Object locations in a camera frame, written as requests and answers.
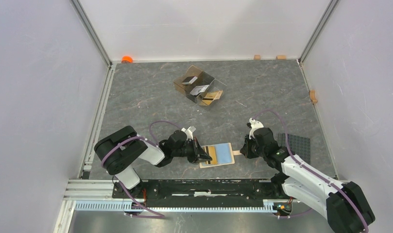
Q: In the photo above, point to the black and white card stack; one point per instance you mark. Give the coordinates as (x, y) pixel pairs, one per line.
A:
(189, 80)

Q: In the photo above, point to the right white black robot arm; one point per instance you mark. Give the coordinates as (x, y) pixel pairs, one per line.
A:
(343, 205)

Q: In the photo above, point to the small wooden block left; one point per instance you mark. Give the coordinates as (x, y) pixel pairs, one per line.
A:
(257, 57)

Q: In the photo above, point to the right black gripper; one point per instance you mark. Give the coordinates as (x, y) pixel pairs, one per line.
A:
(245, 149)

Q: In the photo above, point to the beige leather card holder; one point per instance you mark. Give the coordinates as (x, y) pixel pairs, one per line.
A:
(225, 155)

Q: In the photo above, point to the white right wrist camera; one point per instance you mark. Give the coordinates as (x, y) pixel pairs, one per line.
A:
(254, 125)

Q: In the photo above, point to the small wooden block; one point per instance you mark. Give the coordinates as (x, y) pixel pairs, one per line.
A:
(257, 57)
(281, 57)

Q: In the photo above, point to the small wooden block right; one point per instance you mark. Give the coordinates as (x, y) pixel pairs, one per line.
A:
(281, 57)

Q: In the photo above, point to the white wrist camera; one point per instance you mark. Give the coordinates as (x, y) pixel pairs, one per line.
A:
(254, 125)
(189, 132)

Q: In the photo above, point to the gold VIP card stack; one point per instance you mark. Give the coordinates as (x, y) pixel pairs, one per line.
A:
(209, 98)

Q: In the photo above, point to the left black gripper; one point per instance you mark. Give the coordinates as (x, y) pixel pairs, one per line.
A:
(198, 153)

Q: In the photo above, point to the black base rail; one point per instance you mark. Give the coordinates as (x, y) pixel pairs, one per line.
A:
(207, 193)

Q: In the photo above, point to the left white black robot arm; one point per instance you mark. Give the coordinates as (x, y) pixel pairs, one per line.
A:
(119, 150)

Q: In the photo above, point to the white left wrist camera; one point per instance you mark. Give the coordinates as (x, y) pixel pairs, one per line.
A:
(189, 132)

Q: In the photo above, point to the curved wooden block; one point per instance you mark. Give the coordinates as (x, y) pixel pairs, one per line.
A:
(312, 96)

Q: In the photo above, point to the orange round cap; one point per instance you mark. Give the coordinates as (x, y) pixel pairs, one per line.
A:
(126, 59)

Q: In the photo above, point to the dark grey studded baseplate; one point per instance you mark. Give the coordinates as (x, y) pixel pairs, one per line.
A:
(300, 146)

